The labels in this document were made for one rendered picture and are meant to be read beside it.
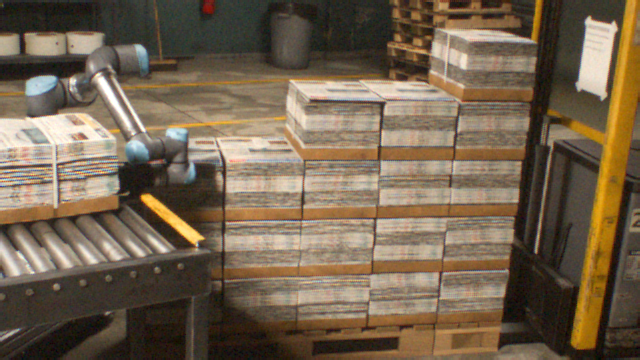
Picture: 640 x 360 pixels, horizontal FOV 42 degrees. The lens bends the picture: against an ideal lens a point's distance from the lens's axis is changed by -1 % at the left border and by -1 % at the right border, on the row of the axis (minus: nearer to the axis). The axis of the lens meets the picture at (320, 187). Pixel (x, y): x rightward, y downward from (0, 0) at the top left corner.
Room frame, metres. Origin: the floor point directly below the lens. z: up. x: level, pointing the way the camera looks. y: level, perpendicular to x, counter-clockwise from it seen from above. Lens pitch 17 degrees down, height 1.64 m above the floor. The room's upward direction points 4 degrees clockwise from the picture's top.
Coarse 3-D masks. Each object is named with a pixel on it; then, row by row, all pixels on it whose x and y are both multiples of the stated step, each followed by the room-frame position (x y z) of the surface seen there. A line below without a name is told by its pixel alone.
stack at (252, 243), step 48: (192, 144) 3.07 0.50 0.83; (240, 144) 3.11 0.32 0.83; (288, 144) 3.15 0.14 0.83; (144, 192) 2.78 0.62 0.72; (192, 192) 2.82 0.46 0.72; (240, 192) 2.86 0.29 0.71; (288, 192) 2.91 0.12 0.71; (336, 192) 2.95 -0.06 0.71; (384, 192) 2.99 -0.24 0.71; (432, 192) 3.04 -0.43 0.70; (240, 240) 2.86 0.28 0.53; (288, 240) 2.90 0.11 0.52; (336, 240) 2.95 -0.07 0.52; (384, 240) 3.00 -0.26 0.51; (432, 240) 3.05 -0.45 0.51; (240, 288) 2.86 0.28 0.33; (288, 288) 2.91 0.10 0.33; (336, 288) 2.95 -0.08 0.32; (384, 288) 3.00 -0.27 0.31; (432, 288) 3.04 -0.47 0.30; (240, 336) 2.87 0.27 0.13; (288, 336) 2.92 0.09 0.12; (336, 336) 2.95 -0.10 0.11; (384, 336) 3.00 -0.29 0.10; (432, 336) 3.05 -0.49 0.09
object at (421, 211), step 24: (192, 216) 2.82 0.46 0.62; (216, 216) 2.84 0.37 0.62; (240, 216) 2.86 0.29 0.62; (264, 216) 2.88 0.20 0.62; (288, 216) 2.91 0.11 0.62; (312, 216) 2.93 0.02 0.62; (336, 216) 2.95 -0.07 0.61; (360, 216) 2.97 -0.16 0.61; (384, 216) 2.99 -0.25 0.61; (408, 216) 3.01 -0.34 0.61; (432, 216) 3.04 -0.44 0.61; (336, 264) 2.95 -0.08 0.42; (360, 264) 2.97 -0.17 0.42; (384, 264) 2.99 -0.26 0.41; (408, 264) 3.02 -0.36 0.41; (432, 264) 3.04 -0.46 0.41
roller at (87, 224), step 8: (72, 216) 2.32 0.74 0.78; (80, 216) 2.29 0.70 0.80; (88, 216) 2.28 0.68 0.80; (80, 224) 2.26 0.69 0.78; (88, 224) 2.23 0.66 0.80; (96, 224) 2.22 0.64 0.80; (88, 232) 2.19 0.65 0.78; (96, 232) 2.17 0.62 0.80; (104, 232) 2.16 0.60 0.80; (96, 240) 2.13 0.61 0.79; (104, 240) 2.11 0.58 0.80; (112, 240) 2.11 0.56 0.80; (104, 248) 2.07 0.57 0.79; (112, 248) 2.05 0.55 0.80; (120, 248) 2.06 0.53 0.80; (112, 256) 2.02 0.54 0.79; (120, 256) 2.00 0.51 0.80; (128, 256) 2.01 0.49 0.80
